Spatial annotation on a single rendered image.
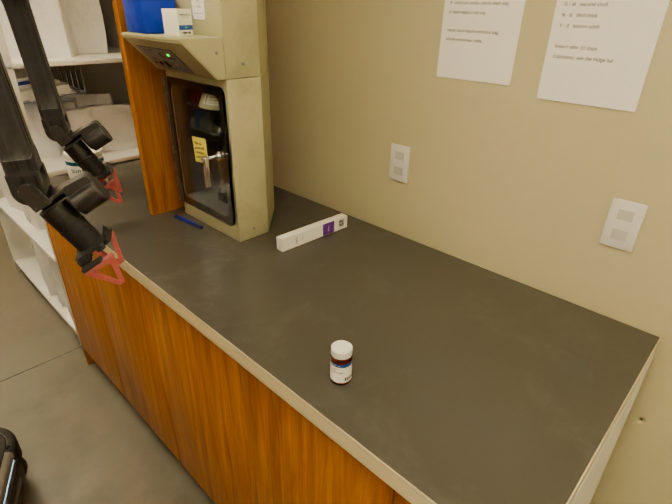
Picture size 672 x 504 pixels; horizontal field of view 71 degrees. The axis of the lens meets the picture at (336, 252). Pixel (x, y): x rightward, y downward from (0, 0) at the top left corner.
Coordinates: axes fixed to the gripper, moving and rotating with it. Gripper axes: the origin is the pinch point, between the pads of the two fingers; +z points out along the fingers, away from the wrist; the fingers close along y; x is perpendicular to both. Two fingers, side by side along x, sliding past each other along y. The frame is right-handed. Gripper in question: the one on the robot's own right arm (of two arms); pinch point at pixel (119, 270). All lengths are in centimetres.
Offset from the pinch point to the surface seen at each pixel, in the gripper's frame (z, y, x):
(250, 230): 24.6, 27.5, -27.2
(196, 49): -26, 23, -43
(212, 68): -20, 24, -44
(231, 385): 35.1, -14.0, -3.1
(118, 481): 82, 32, 68
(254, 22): -23, 30, -60
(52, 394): 68, 90, 92
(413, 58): 5, 18, -92
